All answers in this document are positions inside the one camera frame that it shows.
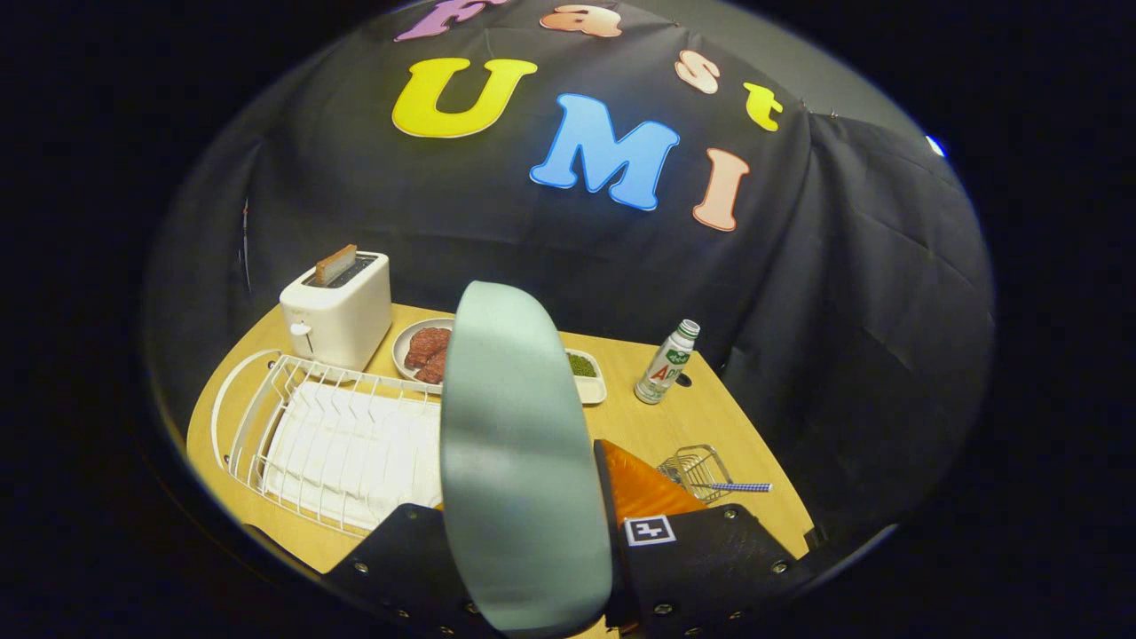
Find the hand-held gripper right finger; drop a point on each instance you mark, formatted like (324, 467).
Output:
(701, 572)

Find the white green-label drink bottle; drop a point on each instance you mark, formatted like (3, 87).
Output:
(664, 368)

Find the pile of green beans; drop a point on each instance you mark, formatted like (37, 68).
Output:
(581, 365)

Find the light green plate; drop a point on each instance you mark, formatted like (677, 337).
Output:
(524, 461)

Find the red meat piece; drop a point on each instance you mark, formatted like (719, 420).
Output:
(433, 368)
(428, 342)

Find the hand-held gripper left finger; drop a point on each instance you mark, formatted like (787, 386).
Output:
(408, 568)

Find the toast slice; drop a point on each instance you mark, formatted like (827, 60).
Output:
(335, 264)

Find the white toaster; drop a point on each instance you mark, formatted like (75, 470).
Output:
(342, 319)

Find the white divided snack tray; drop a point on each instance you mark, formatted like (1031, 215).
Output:
(593, 389)

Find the white drain tray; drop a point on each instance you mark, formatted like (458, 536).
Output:
(355, 461)

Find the round plate with meat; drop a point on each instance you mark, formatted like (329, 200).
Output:
(399, 348)

